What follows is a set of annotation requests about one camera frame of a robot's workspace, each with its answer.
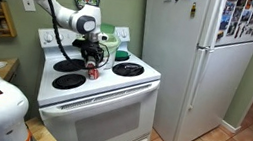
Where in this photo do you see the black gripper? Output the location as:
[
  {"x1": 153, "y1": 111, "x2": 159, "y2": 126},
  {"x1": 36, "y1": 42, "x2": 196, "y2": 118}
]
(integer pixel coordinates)
[{"x1": 78, "y1": 40, "x2": 106, "y2": 71}]

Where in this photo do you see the red coke can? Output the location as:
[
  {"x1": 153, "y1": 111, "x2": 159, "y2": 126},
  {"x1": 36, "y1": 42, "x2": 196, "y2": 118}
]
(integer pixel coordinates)
[{"x1": 86, "y1": 67, "x2": 101, "y2": 81}]

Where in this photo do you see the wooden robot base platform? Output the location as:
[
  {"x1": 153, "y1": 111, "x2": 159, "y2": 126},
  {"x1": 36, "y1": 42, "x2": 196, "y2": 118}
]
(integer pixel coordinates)
[{"x1": 21, "y1": 115, "x2": 71, "y2": 141}]

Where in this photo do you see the white bin with green bag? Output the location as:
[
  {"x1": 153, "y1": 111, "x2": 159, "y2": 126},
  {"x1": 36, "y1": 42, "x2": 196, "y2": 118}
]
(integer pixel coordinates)
[{"x1": 95, "y1": 22, "x2": 123, "y2": 72}]

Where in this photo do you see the small black coil burner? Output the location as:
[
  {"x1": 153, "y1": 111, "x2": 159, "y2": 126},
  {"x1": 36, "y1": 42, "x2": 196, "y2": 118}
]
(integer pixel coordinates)
[{"x1": 53, "y1": 55, "x2": 86, "y2": 76}]

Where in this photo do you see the large black coil burner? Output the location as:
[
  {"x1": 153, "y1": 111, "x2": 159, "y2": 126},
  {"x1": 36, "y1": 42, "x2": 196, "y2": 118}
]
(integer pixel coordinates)
[
  {"x1": 51, "y1": 70, "x2": 87, "y2": 93},
  {"x1": 111, "y1": 59, "x2": 145, "y2": 80}
]

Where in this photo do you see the dark green round lid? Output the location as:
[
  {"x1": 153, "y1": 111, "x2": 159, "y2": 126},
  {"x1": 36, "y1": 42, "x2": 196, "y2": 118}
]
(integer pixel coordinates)
[{"x1": 113, "y1": 49, "x2": 131, "y2": 64}]

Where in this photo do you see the white electric stove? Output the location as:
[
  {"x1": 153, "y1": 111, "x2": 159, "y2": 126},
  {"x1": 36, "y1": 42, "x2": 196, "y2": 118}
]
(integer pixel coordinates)
[{"x1": 21, "y1": 13, "x2": 168, "y2": 141}]

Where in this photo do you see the white refrigerator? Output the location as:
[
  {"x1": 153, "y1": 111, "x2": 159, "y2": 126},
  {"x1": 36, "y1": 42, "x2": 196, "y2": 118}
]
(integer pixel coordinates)
[{"x1": 124, "y1": 0, "x2": 253, "y2": 141}]

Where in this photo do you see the wooden side table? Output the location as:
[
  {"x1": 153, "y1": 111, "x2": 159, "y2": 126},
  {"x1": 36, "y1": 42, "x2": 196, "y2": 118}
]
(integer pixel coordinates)
[{"x1": 0, "y1": 55, "x2": 21, "y2": 83}]

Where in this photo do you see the yellow fridge magnet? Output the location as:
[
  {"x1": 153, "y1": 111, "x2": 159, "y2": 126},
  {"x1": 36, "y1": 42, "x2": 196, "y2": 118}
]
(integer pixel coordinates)
[{"x1": 189, "y1": 1, "x2": 198, "y2": 19}]

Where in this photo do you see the white baseboard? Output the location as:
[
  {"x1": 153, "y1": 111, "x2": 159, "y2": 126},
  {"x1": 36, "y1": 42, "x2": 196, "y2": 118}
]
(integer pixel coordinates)
[{"x1": 219, "y1": 119, "x2": 243, "y2": 135}]

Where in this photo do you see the fridge photo collage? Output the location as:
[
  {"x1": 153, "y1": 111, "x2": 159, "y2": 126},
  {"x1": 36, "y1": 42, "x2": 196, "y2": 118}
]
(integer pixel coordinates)
[{"x1": 216, "y1": 0, "x2": 253, "y2": 47}]

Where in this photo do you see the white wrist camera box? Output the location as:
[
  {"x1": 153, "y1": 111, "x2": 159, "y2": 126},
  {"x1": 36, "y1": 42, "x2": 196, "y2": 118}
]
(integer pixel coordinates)
[{"x1": 96, "y1": 31, "x2": 110, "y2": 43}]

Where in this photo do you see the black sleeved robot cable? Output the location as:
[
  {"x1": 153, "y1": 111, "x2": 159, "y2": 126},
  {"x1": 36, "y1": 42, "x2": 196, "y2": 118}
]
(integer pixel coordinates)
[{"x1": 0, "y1": 0, "x2": 120, "y2": 74}]

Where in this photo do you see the white wall switch plate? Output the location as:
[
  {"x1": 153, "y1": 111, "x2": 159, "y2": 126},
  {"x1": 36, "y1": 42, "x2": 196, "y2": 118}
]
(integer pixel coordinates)
[{"x1": 18, "y1": 0, "x2": 39, "y2": 14}]

